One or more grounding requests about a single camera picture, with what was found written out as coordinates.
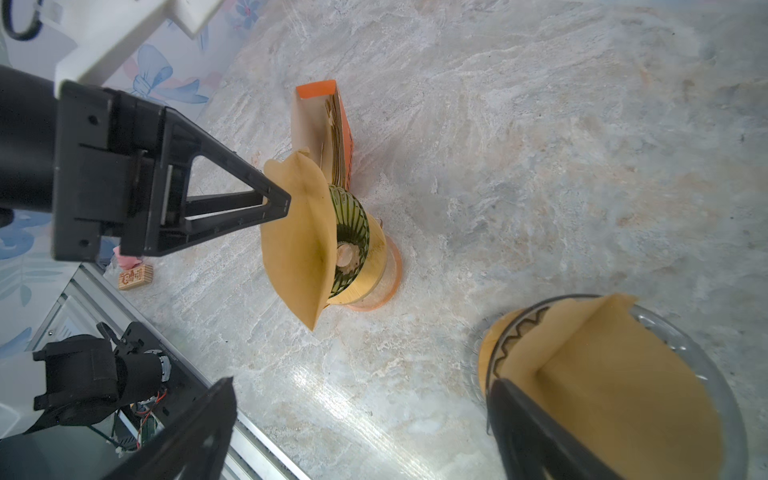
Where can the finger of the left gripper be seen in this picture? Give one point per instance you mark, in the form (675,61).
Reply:
(161,231)
(184,143)

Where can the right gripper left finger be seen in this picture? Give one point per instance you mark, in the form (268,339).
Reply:
(194,446)

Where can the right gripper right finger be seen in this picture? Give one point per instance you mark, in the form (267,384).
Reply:
(532,445)

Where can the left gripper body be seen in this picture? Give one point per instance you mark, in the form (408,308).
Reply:
(88,157)

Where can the wooden ring dripper base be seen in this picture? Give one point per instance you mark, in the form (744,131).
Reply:
(504,329)

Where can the orange coffee filter holder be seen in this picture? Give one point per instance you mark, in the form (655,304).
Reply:
(320,126)

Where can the green glass dripper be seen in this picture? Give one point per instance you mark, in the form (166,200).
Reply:
(353,230)

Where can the grey glass dripper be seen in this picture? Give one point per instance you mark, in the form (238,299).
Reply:
(735,460)

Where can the orange glass carafe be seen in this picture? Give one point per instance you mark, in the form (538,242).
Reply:
(387,286)

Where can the pink toy on block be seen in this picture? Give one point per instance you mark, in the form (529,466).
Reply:
(134,272)

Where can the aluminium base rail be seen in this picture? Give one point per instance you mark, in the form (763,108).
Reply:
(88,299)

